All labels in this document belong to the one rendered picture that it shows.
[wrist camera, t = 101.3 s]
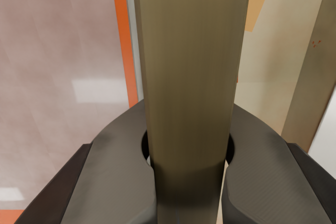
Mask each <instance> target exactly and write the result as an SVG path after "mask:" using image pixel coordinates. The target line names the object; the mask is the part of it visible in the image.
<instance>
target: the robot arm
mask: <svg viewBox="0 0 336 224"><path fill-rule="evenodd" d="M149 155H150V153H149V143H148V133H147V123H146V113H145V103H144V99H142V100H141V101H139V102H138V103H136V104H135V105H134V106H132V107H131V108H129V109H128V110H127V111H125V112H124V113H122V114H121V115H120V116H118V117H117V118H116V119H114V120H113V121H112V122H110V123H109V124H108V125H107V126H106V127H105V128H103V129H102V130H101V131H100V133H99V134H98V135H97V136H96V137H95V138H94V139H93V140H92V142H91V143H86V144H83V145H82V146H81V147H80V148H79V149H78V150H77V151H76V152H75V154H74V155H73V156H72V157H71V158H70V159H69V160H68V161H67V163H66V164H65V165H64V166H63V167H62V168H61V169H60V170H59V171H58V173H57V174H56V175H55V176H54V177H53V178H52V179H51V180H50V181H49V183H48V184H47V185H46V186H45V187H44V188H43V189H42V190H41V192H40V193H39V194H38V195H37V196H36V197H35V198H34V199H33V201H32V202H31V203H30V204H29V205H28V206H27V207H26V209H25V210H24V211H23V212H22V214H21V215H20V216H19V217H18V219H17V220H16V221H15V223H14V224H158V213H157V196H156V186H155V176H154V170H153V168H152V167H151V166H150V165H149V164H148V162H147V159H148V157H149ZM226 161H227V164H228V167H227V168H226V171H225V177H224V183H223V189H222V195H221V208H222V221H223V224H336V179H335V178H334V177H333V176H331V175H330V174H329V173H328V172H327V171H326V170H325V169H324V168H323V167H322V166H320V165H319V164H318V163H317V162H316V161H315V160H314V159H313V158H312V157H311V156H310V155H308V154H307V153H306V152H305V151H304V150H303V149H302V148H301V147H300V146H299V145H297V144H296V143H287V142H286V141H285V140H284V139H283V138H282V137H281V136H280V135H279V134H278V133H277V132H276V131H274V130H273V129H272V128H271V127H270V126H269V125H267V124H266V123H265V122H263V121H262V120H260V119H259V118H258V117H256V116H254V115H253V114H251V113H249V112H248V111H246V110H245V109H243V108H241V107H240V106H238V105H236V104H235V103H234V104H233V111H232V118H231V125H230V132H229V138H228V145H227V152H226Z"/></svg>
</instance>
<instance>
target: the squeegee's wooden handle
mask: <svg viewBox="0 0 336 224"><path fill-rule="evenodd" d="M248 4H249V0H134V8H135V18H136V28H137V38H138V48H139V58H140V68H141V78H142V88H143V98H144V108H145V118H146V128H147V138H148V147H149V157H150V166H151V167H152V169H153V171H154V181H155V191H156V202H157V224H217V217H218V210H219V203H220V196H221V189H222V182H223V176H224V169H225V162H226V155H227V148H228V141H229V134H230V128H231V121H232V114H233V107H234V100H235V93H236V86H237V80H238V73H239V66H240V59H241V52H242V45H243V38H244V32H245V25H246V18H247V11H248Z"/></svg>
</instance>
